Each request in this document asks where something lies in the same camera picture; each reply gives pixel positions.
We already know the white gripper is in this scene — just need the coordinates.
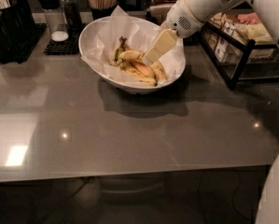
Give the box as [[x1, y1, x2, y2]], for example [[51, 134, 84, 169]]
[[143, 0, 203, 65]]

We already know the yellow spotted banana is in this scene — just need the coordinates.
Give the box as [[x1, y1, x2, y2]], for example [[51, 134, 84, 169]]
[[117, 50, 167, 84]]

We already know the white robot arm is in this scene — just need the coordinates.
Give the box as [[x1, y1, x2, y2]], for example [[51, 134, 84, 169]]
[[144, 0, 279, 63]]

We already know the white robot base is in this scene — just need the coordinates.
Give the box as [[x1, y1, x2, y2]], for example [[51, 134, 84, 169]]
[[255, 154, 279, 224]]

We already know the white paper bowl liner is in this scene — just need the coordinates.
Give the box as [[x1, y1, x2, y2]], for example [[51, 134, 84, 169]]
[[80, 6, 186, 87]]

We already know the middle orange-yellow banana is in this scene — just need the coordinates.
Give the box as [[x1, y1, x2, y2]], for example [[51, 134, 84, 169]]
[[131, 62, 155, 77]]

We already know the lower yellow banana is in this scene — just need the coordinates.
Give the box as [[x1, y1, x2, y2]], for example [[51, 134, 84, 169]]
[[119, 62, 157, 87]]

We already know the white oval bowl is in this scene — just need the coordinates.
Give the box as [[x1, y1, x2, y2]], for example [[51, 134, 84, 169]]
[[77, 15, 187, 95]]

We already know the napkin dispenser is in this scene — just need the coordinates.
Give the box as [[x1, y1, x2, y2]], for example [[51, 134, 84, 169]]
[[146, 3, 174, 25]]

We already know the dark glass shaker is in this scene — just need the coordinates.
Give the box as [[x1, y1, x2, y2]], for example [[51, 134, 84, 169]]
[[61, 0, 82, 32]]

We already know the glass sugar shaker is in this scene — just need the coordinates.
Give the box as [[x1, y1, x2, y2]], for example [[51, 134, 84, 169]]
[[38, 0, 69, 42]]

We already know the large black rubber mat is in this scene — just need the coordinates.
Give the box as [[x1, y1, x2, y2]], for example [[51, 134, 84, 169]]
[[0, 22, 49, 64]]

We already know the black condiment caddy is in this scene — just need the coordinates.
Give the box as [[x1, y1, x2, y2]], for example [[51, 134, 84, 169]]
[[0, 0, 35, 63]]

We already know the black wire tea rack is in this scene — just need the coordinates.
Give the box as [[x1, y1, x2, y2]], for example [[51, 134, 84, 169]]
[[200, 12, 279, 90]]

